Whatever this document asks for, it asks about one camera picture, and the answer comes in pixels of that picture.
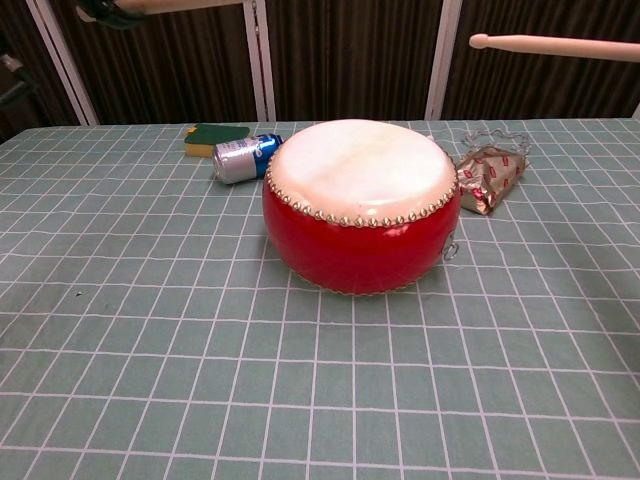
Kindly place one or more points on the gold foil snack packet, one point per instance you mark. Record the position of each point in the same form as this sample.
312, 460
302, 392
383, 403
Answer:
487, 175

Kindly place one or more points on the green grid tablecloth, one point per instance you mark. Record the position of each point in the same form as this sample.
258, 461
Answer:
320, 400

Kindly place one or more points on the wooden drumstick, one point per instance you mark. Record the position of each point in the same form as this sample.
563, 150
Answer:
190, 4
550, 46

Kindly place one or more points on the red drum with white skin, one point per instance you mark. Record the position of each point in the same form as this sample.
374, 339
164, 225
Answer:
360, 250

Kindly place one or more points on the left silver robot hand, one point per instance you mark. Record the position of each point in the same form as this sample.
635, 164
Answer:
105, 11

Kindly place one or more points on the blue and silver soda can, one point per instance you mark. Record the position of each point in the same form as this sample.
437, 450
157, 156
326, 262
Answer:
237, 161

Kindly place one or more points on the white partition frame post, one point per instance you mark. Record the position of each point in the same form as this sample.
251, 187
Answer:
67, 65
636, 111
442, 65
259, 65

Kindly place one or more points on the green and yellow sponge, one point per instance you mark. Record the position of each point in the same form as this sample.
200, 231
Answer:
215, 132

